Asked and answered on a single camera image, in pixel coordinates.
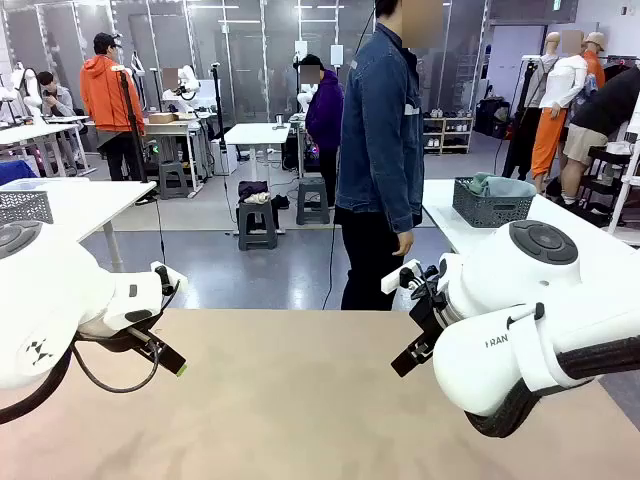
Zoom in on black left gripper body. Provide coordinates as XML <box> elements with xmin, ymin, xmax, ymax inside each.
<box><xmin>127</xmin><ymin>328</ymin><xmax>174</xmax><ymax>365</ymax></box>

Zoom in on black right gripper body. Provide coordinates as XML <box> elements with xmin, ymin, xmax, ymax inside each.
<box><xmin>407</xmin><ymin>292</ymin><xmax>451</xmax><ymax>354</ymax></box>

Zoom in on person's right forearm denim sleeve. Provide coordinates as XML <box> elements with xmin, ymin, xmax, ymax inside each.
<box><xmin>385</xmin><ymin>164</ymin><xmax>417</xmax><ymax>234</ymax></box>

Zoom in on dark gray mesh basket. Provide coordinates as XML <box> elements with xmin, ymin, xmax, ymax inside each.
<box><xmin>452</xmin><ymin>175</ymin><xmax>537</xmax><ymax>229</ymax></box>
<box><xmin>0</xmin><ymin>189</ymin><xmax>55</xmax><ymax>226</ymax></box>

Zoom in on person's right hand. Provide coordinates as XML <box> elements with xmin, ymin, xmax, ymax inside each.
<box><xmin>391</xmin><ymin>230</ymin><xmax>416</xmax><ymax>257</ymax></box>

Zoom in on gray plastic step stool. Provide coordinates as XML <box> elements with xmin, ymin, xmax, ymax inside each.
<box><xmin>295</xmin><ymin>177</ymin><xmax>331</xmax><ymax>226</ymax></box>
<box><xmin>237</xmin><ymin>199</ymin><xmax>280</xmax><ymax>251</ymax></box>
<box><xmin>158</xmin><ymin>160</ymin><xmax>191</xmax><ymax>200</ymax></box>

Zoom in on person in denim jacket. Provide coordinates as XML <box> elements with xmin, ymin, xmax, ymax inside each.
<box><xmin>334</xmin><ymin>0</ymin><xmax>446</xmax><ymax>311</ymax></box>

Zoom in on wooden shoe shelf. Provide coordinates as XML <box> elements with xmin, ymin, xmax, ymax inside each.
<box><xmin>423</xmin><ymin>115</ymin><xmax>475</xmax><ymax>155</ymax></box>

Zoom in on dark clothes pile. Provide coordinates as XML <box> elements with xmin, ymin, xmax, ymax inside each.
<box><xmin>237</xmin><ymin>179</ymin><xmax>273</xmax><ymax>205</ymax></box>

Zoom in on black luggage bags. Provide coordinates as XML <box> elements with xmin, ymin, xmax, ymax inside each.
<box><xmin>474</xmin><ymin>97</ymin><xmax>511</xmax><ymax>139</ymax></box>

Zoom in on white desk with box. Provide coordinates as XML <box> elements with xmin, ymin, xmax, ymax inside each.
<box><xmin>144</xmin><ymin>117</ymin><xmax>206</xmax><ymax>196</ymax></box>

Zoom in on blue cloth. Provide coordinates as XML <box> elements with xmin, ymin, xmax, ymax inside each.
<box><xmin>0</xmin><ymin>160</ymin><xmax>39</xmax><ymax>186</ymax></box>

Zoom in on black tripod pole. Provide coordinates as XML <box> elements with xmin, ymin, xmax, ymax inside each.
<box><xmin>209</xmin><ymin>62</ymin><xmax>229</xmax><ymax>174</ymax></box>
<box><xmin>110</xmin><ymin>64</ymin><xmax>151</xmax><ymax>184</ymax></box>

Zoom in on black utility cart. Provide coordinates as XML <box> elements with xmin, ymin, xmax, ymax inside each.
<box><xmin>587</xmin><ymin>144</ymin><xmax>640</xmax><ymax>226</ymax></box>

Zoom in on person in purple hoodie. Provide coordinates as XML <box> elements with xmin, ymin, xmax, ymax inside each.
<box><xmin>304</xmin><ymin>53</ymin><xmax>346</xmax><ymax>209</ymax></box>

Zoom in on white standing desk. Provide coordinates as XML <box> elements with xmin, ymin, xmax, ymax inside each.
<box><xmin>223</xmin><ymin>122</ymin><xmax>292</xmax><ymax>236</ymax></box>

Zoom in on mannequin gray vest black pants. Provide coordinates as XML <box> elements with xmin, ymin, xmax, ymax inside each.
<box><xmin>502</xmin><ymin>32</ymin><xmax>561</xmax><ymax>181</ymax></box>

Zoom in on white background work table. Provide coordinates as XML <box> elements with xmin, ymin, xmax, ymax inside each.
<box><xmin>0</xmin><ymin>115</ymin><xmax>96</xmax><ymax>179</ymax></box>

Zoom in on person in orange hoodie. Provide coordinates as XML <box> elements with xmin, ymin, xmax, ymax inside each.
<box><xmin>79</xmin><ymin>32</ymin><xmax>146</xmax><ymax>182</ymax></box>

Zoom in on seated person gray jacket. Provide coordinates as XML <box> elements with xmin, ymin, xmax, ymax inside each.
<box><xmin>37</xmin><ymin>70</ymin><xmax>76</xmax><ymax>119</ymax></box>

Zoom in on seated person white shirt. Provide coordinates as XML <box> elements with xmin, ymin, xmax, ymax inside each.
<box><xmin>160</xmin><ymin>67</ymin><xmax>184</xmax><ymax>101</ymax></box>

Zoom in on mannequin white top orange pants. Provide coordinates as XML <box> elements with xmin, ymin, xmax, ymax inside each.
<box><xmin>530</xmin><ymin>29</ymin><xmax>589</xmax><ymax>194</ymax></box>

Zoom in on person in khaki shorts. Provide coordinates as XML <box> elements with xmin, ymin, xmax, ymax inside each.
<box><xmin>559</xmin><ymin>67</ymin><xmax>640</xmax><ymax>206</ymax></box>

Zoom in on mannequin orange shirt beige hat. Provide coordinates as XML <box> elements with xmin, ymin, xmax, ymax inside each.
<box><xmin>582</xmin><ymin>30</ymin><xmax>609</xmax><ymax>104</ymax></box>

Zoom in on rack of dark clothes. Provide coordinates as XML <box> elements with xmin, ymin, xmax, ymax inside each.
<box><xmin>602</xmin><ymin>54</ymin><xmax>640</xmax><ymax>84</ymax></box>

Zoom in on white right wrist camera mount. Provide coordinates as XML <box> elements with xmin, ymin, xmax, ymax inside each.
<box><xmin>380</xmin><ymin>258</ymin><xmax>441</xmax><ymax>301</ymax></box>

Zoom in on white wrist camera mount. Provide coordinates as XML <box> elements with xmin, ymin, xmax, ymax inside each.
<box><xmin>380</xmin><ymin>258</ymin><xmax>441</xmax><ymax>301</ymax></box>
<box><xmin>149</xmin><ymin>260</ymin><xmax>189</xmax><ymax>297</ymax></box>

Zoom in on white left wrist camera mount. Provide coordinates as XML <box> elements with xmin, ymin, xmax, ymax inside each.
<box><xmin>149</xmin><ymin>260</ymin><xmax>189</xmax><ymax>297</ymax></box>

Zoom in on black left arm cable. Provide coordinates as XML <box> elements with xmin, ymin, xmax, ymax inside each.
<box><xmin>0</xmin><ymin>327</ymin><xmax>181</xmax><ymax>426</ymax></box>

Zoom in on black right arm cable sleeve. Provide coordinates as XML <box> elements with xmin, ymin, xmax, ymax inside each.
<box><xmin>464</xmin><ymin>334</ymin><xmax>640</xmax><ymax>439</ymax></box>

